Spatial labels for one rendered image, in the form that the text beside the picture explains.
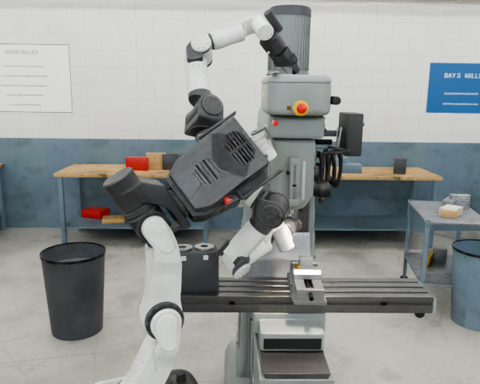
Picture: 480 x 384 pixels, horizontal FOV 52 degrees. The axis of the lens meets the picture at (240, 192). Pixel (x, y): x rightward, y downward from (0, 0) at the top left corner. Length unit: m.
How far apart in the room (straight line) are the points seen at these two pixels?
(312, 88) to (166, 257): 0.86
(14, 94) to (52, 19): 1.07
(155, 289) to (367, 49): 5.30
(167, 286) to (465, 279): 2.92
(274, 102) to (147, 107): 4.59
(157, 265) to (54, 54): 5.26
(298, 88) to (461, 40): 5.19
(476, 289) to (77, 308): 3.02
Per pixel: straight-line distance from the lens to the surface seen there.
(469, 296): 4.28
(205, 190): 1.61
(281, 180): 2.13
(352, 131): 2.45
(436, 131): 6.93
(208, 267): 2.25
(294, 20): 2.36
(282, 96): 1.96
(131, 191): 1.64
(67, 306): 3.84
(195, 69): 1.90
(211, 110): 1.77
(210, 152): 1.62
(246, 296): 2.25
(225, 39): 1.99
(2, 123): 7.03
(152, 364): 1.90
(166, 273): 1.76
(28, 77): 6.86
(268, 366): 2.12
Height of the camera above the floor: 1.82
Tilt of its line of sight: 12 degrees down
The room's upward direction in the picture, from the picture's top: 1 degrees clockwise
